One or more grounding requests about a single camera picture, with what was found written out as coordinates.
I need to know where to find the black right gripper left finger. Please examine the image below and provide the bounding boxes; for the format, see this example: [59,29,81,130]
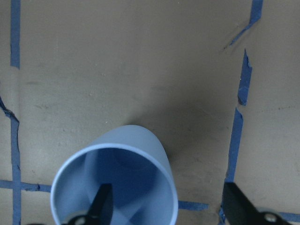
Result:
[63,183,113,225]

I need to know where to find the blue cup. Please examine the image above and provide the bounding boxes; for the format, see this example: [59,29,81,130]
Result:
[50,125,178,225]

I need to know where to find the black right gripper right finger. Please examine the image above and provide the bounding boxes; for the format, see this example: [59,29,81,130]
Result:
[222,182,293,225]

